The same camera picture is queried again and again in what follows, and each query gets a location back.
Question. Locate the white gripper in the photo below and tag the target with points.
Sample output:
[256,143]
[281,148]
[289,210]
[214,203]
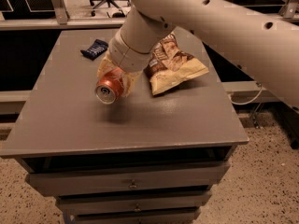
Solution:
[127,56]

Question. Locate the red coke can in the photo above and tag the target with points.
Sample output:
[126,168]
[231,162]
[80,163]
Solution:
[110,87]

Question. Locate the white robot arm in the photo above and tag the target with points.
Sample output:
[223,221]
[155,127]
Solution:
[267,49]

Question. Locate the dark blue snack packet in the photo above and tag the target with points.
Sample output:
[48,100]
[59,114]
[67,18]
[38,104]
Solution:
[95,50]

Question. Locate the sea salt chip bag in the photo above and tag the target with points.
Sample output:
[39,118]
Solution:
[169,66]

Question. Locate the black office chair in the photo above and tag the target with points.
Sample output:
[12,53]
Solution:
[97,3]

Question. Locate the metal railing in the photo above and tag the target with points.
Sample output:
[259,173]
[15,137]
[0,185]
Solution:
[62,19]

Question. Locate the grey drawer cabinet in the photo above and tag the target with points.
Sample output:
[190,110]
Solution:
[63,127]

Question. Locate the middle grey drawer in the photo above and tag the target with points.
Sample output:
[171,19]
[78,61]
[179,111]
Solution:
[134,202]

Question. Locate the grey drawer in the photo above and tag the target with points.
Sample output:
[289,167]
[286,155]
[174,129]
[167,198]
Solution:
[163,216]
[129,179]
[134,202]

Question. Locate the top grey drawer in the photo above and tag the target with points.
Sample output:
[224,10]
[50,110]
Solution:
[129,179]

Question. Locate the bottom grey drawer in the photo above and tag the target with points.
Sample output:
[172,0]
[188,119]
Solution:
[163,216]

